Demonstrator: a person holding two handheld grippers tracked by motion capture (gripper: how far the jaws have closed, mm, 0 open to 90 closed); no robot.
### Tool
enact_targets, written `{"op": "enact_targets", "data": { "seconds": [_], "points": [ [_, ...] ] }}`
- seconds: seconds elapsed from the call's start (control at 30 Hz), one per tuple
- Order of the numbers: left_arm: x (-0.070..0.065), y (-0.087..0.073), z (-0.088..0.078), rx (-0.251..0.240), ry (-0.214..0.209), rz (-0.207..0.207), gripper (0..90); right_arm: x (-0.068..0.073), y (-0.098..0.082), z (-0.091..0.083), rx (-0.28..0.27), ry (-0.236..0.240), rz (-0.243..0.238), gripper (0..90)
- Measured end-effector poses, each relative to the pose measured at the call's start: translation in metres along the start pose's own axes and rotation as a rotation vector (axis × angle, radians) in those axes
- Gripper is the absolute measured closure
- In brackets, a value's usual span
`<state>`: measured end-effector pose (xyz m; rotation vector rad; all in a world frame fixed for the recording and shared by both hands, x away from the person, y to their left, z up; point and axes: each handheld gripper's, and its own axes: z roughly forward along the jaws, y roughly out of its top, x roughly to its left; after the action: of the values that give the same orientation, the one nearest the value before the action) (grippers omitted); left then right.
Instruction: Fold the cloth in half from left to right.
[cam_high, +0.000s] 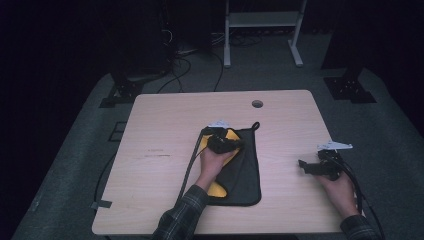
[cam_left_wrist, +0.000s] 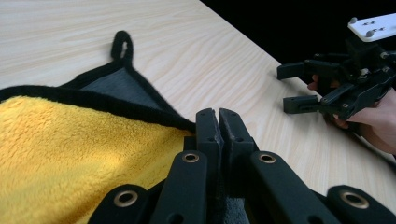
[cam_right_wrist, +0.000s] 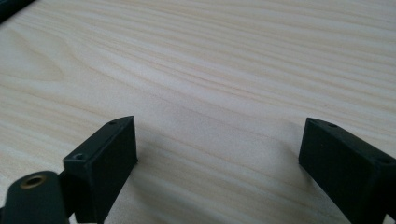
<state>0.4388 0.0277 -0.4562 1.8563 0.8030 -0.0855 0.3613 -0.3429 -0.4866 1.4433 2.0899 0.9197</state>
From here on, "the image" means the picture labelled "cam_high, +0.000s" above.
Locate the person's right hand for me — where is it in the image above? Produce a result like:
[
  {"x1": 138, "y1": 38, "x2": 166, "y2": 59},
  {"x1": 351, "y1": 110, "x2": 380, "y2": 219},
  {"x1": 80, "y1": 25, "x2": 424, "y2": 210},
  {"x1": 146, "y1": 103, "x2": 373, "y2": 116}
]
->
[{"x1": 314, "y1": 171, "x2": 363, "y2": 220}]

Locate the person's left hand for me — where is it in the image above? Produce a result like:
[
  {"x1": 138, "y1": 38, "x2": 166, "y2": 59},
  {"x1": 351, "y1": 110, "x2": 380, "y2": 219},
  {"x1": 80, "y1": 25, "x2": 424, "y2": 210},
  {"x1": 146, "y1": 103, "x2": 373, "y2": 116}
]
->
[{"x1": 194, "y1": 145, "x2": 237, "y2": 193}]

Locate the black floor cable loop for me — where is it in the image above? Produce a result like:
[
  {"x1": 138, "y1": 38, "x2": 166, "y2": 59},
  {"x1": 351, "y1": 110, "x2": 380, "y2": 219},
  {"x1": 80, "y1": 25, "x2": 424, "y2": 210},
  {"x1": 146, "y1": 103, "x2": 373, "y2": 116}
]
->
[{"x1": 155, "y1": 54, "x2": 193, "y2": 95}]

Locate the grey tape strip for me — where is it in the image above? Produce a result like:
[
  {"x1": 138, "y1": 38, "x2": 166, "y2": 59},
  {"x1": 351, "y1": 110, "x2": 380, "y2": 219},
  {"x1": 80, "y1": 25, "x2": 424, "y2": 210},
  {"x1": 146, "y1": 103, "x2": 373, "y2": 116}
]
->
[{"x1": 90, "y1": 199, "x2": 113, "y2": 211}]

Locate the black stand base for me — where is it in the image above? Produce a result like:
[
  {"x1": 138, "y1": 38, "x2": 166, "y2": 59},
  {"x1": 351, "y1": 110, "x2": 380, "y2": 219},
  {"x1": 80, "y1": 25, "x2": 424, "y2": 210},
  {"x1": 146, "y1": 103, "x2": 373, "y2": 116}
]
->
[
  {"x1": 323, "y1": 67, "x2": 378, "y2": 105},
  {"x1": 98, "y1": 79, "x2": 145, "y2": 109}
]

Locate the dark floor socket plate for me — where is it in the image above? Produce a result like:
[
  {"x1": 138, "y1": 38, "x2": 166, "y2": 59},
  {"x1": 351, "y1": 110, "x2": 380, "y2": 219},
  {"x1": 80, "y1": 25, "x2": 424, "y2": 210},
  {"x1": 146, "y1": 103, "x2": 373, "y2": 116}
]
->
[{"x1": 108, "y1": 121, "x2": 128, "y2": 143}]

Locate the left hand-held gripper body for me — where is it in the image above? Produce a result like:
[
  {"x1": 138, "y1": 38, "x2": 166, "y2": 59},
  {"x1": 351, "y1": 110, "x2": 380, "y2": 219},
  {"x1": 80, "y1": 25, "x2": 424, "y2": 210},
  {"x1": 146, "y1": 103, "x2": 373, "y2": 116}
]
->
[{"x1": 201, "y1": 119, "x2": 238, "y2": 155}]

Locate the white metal stand frame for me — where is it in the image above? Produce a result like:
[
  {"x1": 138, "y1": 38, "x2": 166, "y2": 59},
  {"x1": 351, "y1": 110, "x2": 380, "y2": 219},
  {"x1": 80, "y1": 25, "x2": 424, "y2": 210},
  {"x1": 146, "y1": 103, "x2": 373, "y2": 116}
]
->
[{"x1": 223, "y1": 0, "x2": 309, "y2": 69}]

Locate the black cable beside table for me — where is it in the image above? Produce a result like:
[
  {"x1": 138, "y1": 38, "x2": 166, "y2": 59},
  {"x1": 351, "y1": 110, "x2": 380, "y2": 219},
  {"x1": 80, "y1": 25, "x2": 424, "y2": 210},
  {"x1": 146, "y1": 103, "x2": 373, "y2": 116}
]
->
[{"x1": 93, "y1": 152, "x2": 118, "y2": 205}]

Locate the left hand-held gripper cable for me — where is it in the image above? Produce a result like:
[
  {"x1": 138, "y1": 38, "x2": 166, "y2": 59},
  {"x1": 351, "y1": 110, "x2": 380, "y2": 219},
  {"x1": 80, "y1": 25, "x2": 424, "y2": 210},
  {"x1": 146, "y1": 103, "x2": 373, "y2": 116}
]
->
[{"x1": 175, "y1": 127, "x2": 210, "y2": 203}]

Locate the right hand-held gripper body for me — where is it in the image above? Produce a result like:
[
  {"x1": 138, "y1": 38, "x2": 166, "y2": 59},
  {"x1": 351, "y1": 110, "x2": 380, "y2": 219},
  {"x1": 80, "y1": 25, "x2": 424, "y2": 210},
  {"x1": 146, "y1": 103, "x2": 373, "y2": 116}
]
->
[{"x1": 315, "y1": 140, "x2": 354, "y2": 182}]

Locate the tangle of floor cables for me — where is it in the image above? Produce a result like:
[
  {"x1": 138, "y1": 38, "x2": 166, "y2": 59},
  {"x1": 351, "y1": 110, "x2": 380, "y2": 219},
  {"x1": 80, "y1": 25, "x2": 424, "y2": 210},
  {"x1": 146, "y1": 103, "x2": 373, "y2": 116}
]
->
[{"x1": 211, "y1": 30, "x2": 264, "y2": 48}]

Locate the yellow and black cloth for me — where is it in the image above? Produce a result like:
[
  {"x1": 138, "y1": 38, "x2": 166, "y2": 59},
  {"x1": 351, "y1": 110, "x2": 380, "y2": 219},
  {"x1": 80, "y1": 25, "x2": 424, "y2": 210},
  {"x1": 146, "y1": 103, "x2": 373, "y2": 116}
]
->
[{"x1": 199, "y1": 121, "x2": 263, "y2": 207}]

